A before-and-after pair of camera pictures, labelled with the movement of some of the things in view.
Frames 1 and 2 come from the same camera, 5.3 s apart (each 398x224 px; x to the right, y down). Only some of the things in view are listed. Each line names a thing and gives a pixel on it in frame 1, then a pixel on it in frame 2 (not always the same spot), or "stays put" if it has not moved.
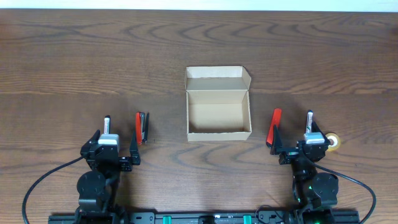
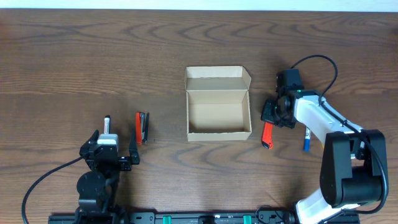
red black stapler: [142, 119] stays put
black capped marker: [107, 124] stays put
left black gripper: [127, 165] stays put
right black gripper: [286, 157] to [265, 104]
